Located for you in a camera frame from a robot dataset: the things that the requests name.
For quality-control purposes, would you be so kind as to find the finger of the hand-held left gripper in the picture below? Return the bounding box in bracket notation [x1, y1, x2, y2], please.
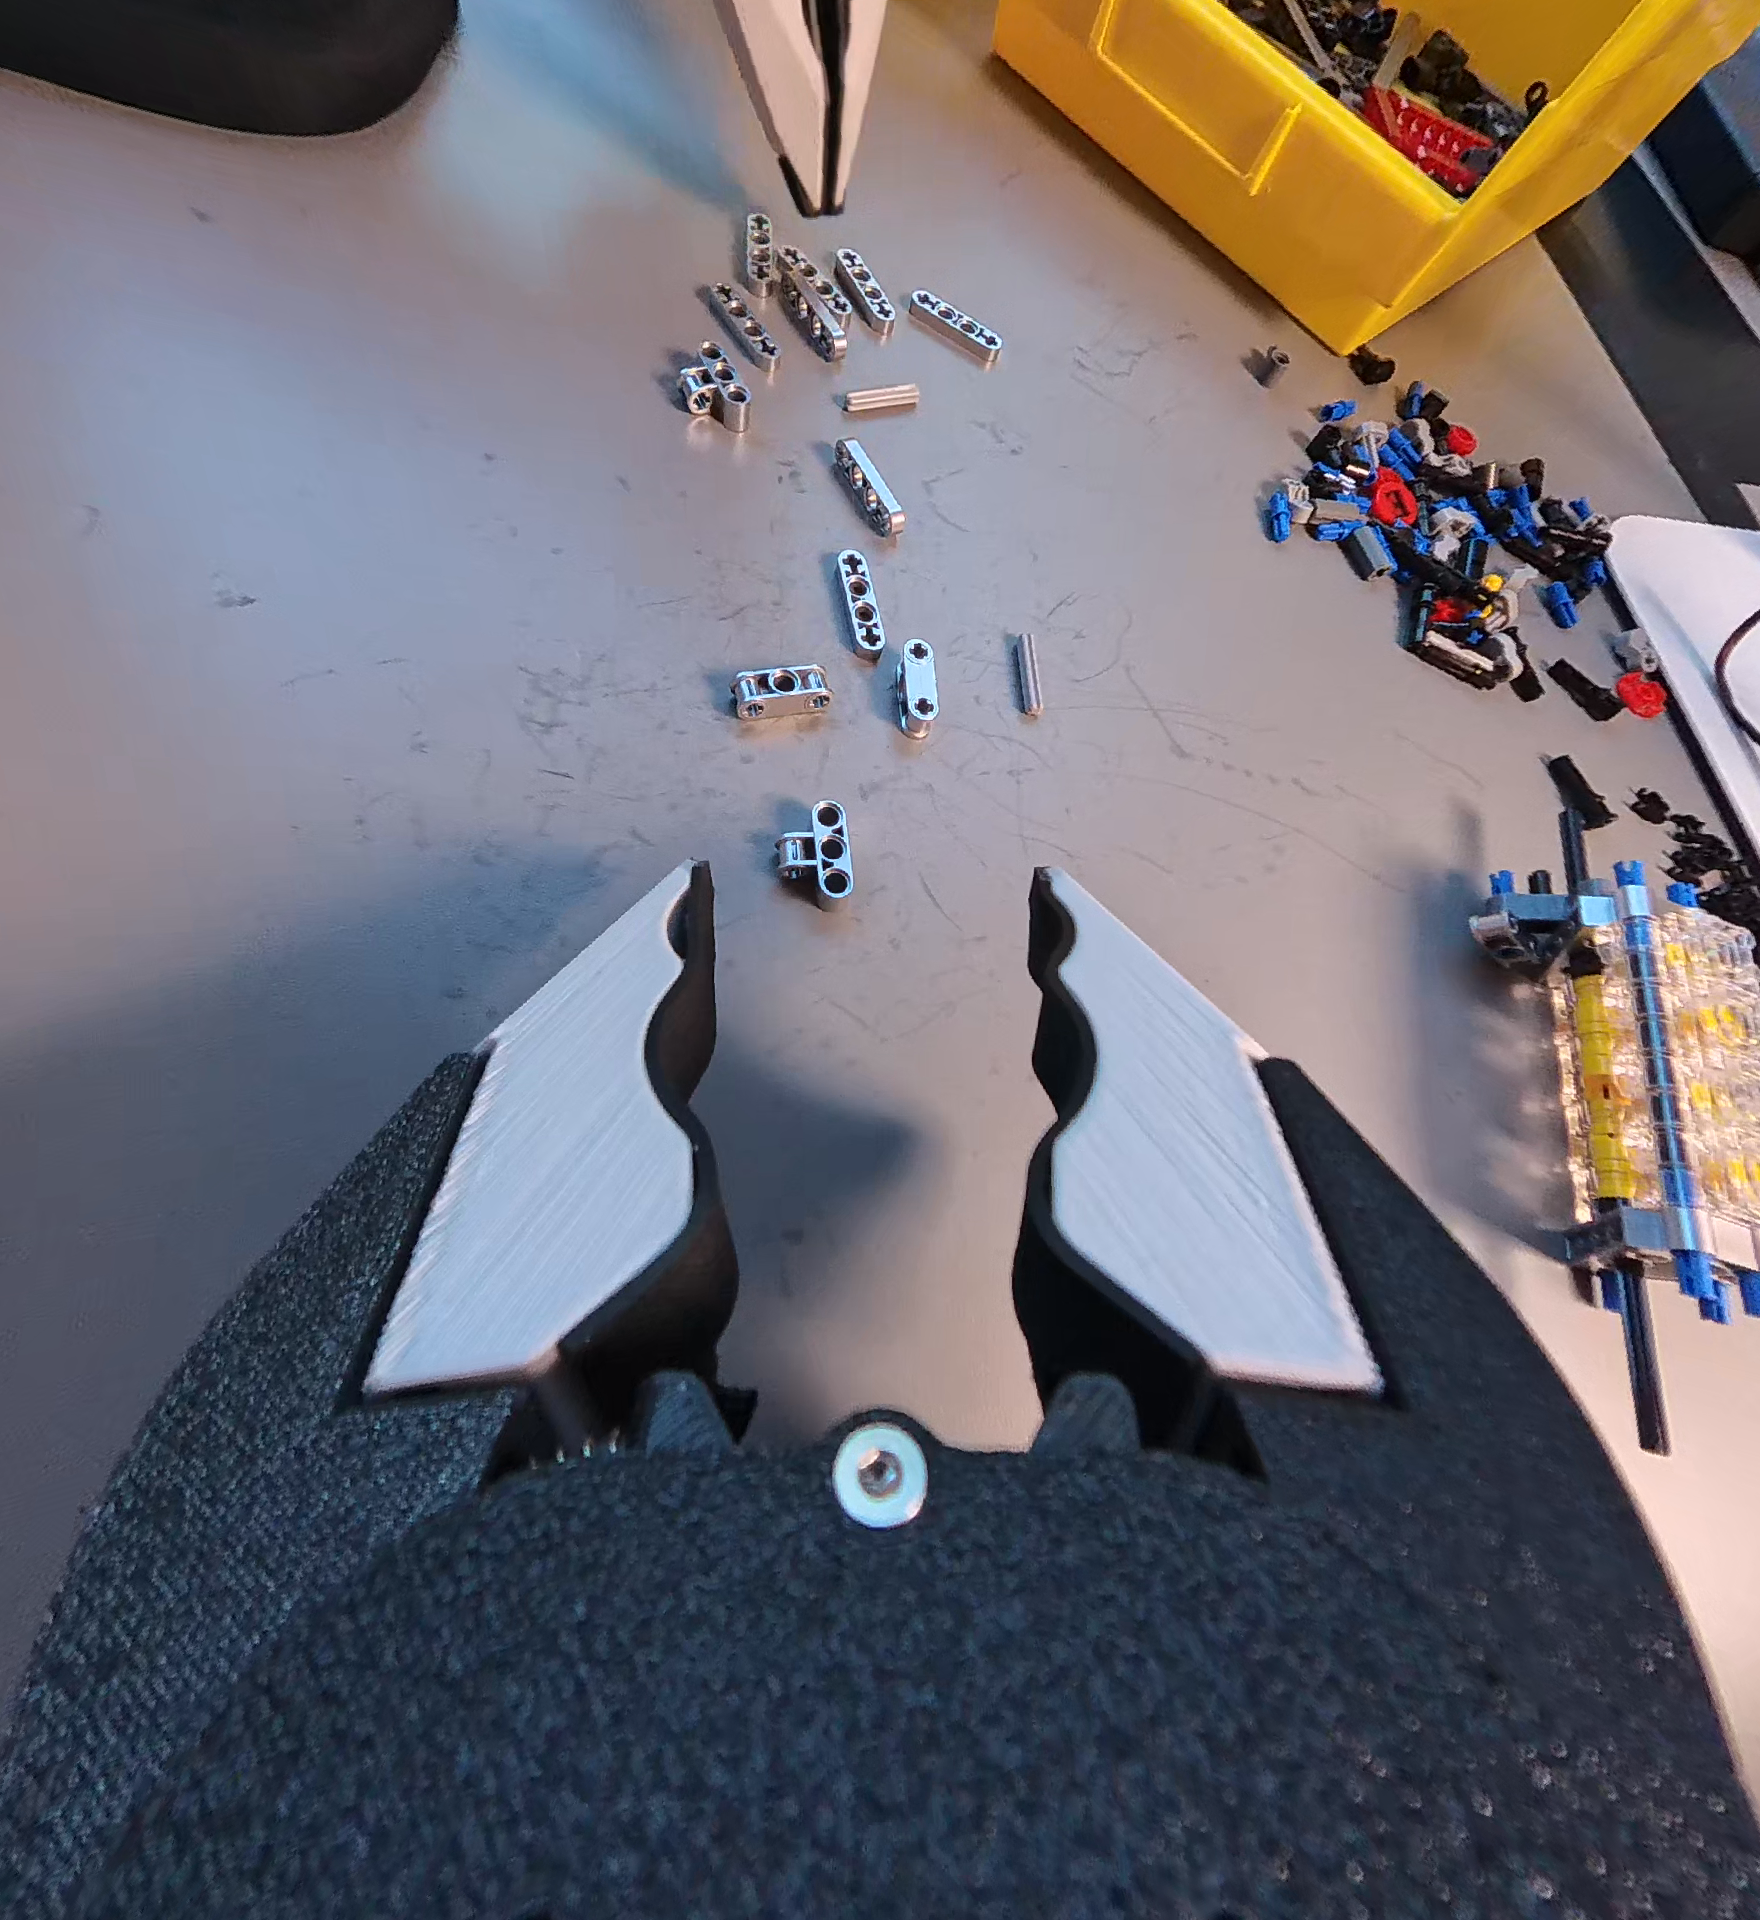
[821, 0, 891, 215]
[716, 0, 827, 211]

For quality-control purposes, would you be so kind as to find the silver three-hole beam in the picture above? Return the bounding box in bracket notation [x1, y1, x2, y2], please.
[674, 340, 756, 432]

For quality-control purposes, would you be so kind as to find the pile of mixed brick parts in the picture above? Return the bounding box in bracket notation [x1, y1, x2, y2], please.
[1249, 342, 1670, 721]

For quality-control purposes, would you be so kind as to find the pile of black brick parts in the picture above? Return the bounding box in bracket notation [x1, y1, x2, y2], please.
[1225, 0, 1549, 197]

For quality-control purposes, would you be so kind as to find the clear brick engine assembly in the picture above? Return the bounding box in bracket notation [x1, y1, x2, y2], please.
[1471, 810, 1760, 1457]

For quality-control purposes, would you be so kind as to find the grey desk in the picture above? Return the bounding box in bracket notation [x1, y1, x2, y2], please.
[0, 0, 1760, 1892]

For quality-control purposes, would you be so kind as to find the yellow plastic bin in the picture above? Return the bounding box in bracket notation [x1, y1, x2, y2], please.
[993, 0, 1760, 355]

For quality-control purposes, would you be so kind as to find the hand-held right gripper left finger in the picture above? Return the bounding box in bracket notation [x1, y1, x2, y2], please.
[365, 860, 740, 1457]

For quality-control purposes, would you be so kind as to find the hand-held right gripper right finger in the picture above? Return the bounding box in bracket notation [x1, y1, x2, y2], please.
[1015, 867, 1383, 1400]

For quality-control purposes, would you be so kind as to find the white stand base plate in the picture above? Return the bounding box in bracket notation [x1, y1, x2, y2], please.
[1607, 514, 1760, 999]

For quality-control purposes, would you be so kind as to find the black round cushion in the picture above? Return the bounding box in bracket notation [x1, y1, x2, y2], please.
[0, 0, 459, 137]

